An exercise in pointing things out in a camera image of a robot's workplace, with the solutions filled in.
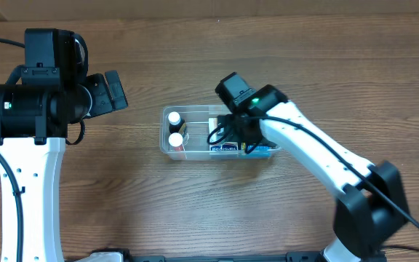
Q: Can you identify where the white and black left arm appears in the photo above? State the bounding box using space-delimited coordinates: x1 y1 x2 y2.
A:
0 66 127 261

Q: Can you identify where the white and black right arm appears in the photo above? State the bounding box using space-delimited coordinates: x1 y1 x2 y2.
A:
215 84 408 261

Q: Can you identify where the dark bottle with white cap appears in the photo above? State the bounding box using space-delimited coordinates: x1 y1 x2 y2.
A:
167 111 187 137

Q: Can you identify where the white and blue plaster box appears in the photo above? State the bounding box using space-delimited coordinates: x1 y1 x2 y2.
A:
208 116 239 151

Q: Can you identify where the blue lozenge box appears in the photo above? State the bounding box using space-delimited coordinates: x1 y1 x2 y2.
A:
239 143 271 159

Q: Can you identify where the orange tube with white cap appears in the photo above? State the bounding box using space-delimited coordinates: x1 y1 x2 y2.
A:
168 132 187 160

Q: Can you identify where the clear plastic container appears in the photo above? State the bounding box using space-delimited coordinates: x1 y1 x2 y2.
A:
160 105 281 161

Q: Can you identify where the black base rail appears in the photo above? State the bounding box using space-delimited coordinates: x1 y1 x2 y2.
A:
63 247 327 262

